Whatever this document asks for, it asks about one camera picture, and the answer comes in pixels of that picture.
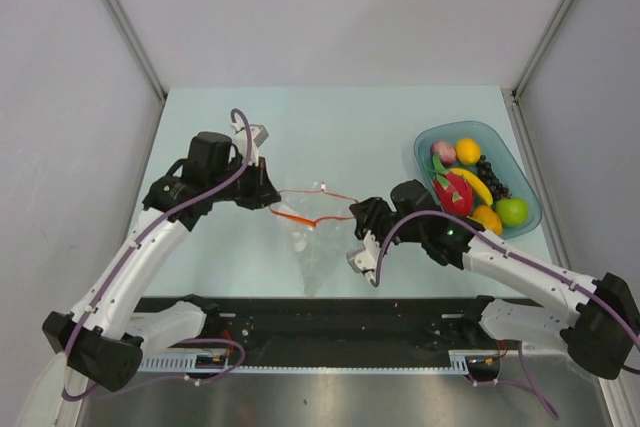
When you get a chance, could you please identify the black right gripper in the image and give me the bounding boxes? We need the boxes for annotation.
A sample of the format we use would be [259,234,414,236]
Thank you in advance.
[348,197,425,257]

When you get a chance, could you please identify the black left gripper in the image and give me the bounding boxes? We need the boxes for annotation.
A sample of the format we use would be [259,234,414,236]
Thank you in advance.
[209,154,280,210]

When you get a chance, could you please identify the clear zip bag orange zipper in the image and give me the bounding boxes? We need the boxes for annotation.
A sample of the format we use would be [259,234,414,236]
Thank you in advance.
[269,182,357,297]

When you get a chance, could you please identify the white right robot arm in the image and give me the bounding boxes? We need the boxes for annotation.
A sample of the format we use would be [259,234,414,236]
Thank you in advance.
[347,180,639,380]

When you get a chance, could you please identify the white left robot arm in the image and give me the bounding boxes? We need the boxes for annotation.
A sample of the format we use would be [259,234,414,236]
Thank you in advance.
[42,125,281,392]

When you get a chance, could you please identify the red dragon fruit toy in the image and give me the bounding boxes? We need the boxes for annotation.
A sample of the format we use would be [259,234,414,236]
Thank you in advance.
[432,153,474,217]

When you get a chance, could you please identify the purple onion toy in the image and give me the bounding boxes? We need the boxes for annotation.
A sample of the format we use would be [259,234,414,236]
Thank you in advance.
[431,141,457,167]

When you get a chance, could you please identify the yellow banana toy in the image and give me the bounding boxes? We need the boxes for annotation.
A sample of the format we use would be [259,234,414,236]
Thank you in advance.
[450,167,494,207]

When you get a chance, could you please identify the yellow lemon toy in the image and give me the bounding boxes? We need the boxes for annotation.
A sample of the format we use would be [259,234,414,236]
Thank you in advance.
[455,138,483,165]

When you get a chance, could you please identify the orange fruit toy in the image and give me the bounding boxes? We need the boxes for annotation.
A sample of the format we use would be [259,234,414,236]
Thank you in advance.
[471,205,504,236]

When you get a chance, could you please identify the dark grape bunch toy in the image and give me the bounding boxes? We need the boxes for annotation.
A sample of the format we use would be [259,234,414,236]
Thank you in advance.
[475,155,511,201]

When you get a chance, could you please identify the green apple toy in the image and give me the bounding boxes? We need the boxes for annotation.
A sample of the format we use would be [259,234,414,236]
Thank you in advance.
[494,197,529,227]

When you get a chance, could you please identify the teal plastic fruit tray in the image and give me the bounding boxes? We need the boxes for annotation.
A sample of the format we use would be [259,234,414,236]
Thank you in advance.
[413,121,542,239]

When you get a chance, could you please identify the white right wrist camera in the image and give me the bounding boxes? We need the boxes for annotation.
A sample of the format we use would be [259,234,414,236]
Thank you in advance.
[346,232,381,287]

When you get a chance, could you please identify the black table edge rail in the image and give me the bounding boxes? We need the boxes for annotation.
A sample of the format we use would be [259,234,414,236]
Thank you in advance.
[134,296,501,368]

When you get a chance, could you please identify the white slotted cable duct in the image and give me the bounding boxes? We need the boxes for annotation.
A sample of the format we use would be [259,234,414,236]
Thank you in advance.
[138,352,469,376]

